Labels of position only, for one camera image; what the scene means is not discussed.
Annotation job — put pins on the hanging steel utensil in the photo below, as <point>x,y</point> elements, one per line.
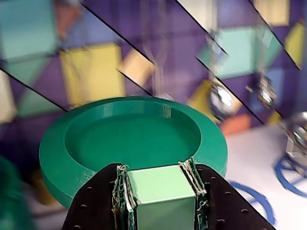
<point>266,93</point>

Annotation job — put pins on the blue toy kitchen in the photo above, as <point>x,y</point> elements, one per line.
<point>168,36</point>

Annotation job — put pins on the hanging steel ladle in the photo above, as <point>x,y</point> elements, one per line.
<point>220,98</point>

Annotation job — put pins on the green recipient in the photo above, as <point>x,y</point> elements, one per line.
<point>12,191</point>

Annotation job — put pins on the steel toy pot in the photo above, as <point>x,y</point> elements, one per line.
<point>299,134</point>

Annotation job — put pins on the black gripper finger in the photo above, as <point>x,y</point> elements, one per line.
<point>223,203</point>
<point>96,203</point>

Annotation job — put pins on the hanging steel spatula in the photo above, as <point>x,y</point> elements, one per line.
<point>158,79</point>

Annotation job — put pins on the green round plate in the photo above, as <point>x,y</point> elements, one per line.
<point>132,134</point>

